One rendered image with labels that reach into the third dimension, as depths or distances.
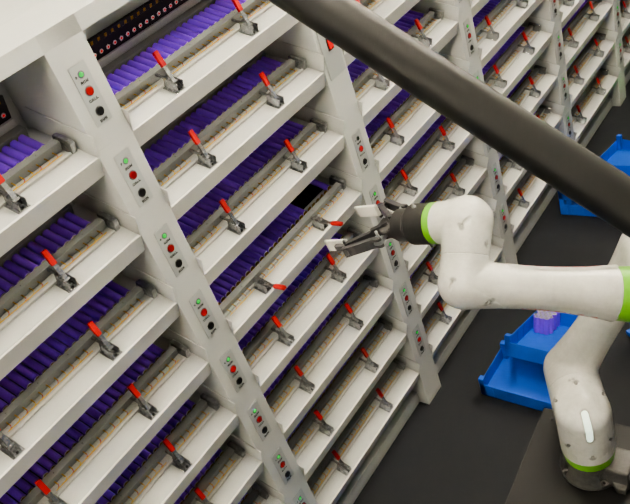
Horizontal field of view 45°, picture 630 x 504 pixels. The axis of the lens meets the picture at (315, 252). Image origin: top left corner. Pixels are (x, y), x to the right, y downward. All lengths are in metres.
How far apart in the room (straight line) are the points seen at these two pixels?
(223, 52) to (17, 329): 0.75
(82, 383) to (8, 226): 0.38
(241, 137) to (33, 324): 0.65
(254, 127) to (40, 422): 0.81
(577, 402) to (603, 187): 1.54
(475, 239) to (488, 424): 1.23
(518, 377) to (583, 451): 0.89
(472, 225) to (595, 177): 1.17
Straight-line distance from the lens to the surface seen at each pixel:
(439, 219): 1.59
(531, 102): 3.23
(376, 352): 2.48
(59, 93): 1.50
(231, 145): 1.79
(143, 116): 1.61
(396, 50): 0.40
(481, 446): 2.63
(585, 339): 1.94
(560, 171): 0.39
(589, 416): 1.89
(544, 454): 2.14
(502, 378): 2.81
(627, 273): 1.65
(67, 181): 1.49
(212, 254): 1.79
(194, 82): 1.69
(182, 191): 1.69
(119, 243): 1.60
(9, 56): 1.43
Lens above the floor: 2.06
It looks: 34 degrees down
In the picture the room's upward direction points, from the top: 21 degrees counter-clockwise
